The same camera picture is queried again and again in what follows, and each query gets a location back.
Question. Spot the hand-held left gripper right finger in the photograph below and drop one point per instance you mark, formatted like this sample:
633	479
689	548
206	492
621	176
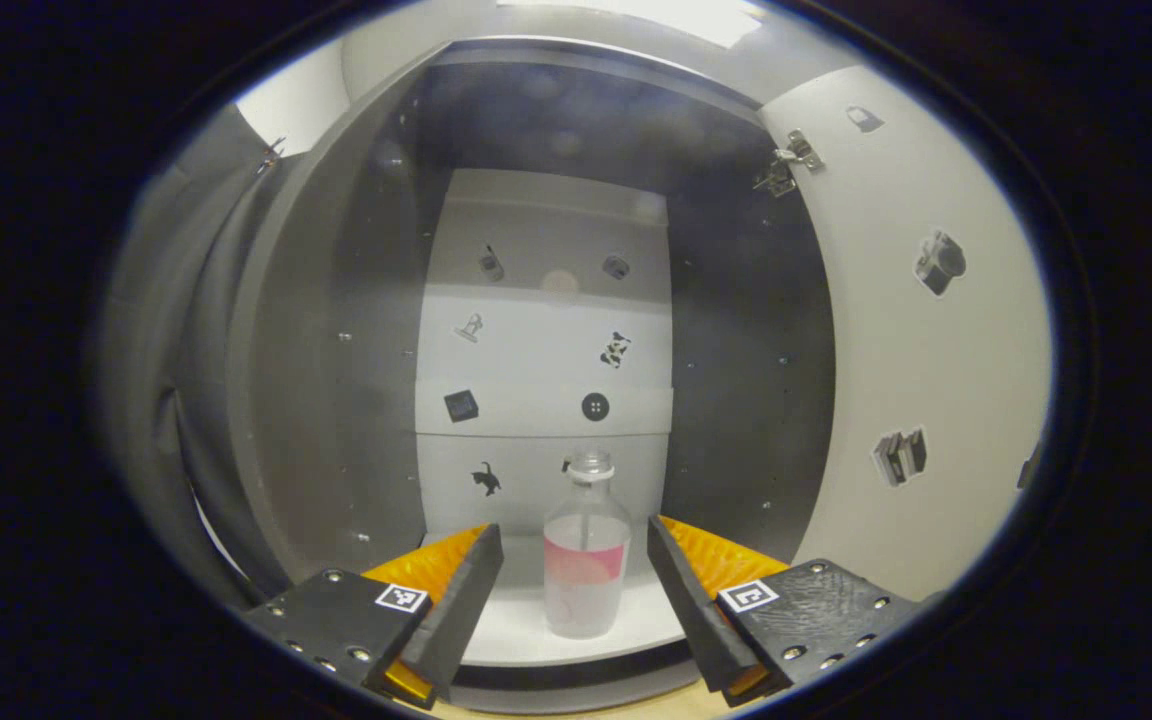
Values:
696	610

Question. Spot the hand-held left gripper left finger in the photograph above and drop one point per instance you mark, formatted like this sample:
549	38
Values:
456	610

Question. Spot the clear bottle with pink label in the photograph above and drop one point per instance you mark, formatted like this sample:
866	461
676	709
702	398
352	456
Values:
586	600

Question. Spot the dark grey cabinet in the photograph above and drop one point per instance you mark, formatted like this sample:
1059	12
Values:
336	400

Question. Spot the white cabinet shelf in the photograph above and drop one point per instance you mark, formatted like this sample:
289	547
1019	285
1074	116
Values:
516	630

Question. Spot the metal door hinge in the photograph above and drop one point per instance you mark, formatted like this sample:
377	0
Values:
788	165

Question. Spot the black backdrop cloth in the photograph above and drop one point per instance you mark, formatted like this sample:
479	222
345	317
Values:
166	400

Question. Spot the large ceiling light panel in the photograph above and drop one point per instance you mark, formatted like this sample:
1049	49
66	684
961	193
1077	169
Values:
656	15

